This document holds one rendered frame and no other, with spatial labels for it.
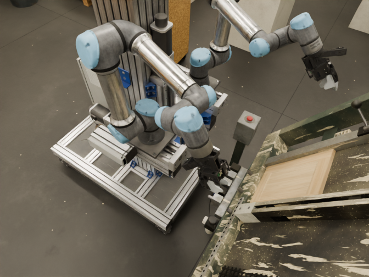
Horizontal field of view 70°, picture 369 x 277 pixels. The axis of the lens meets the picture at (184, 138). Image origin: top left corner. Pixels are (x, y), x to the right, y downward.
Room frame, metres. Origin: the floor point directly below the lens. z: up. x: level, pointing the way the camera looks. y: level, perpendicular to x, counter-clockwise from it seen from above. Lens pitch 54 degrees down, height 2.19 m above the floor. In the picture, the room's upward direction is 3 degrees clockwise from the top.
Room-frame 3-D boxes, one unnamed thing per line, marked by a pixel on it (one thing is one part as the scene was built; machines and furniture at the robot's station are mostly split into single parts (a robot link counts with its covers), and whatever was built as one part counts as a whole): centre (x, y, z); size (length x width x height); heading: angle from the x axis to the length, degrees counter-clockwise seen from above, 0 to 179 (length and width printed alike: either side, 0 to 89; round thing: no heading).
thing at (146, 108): (0.87, 0.19, 1.20); 0.13 x 0.12 x 0.14; 136
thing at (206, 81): (1.30, -0.07, 1.09); 0.15 x 0.15 x 0.10
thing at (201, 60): (1.30, -0.07, 1.20); 0.13 x 0.12 x 0.14; 127
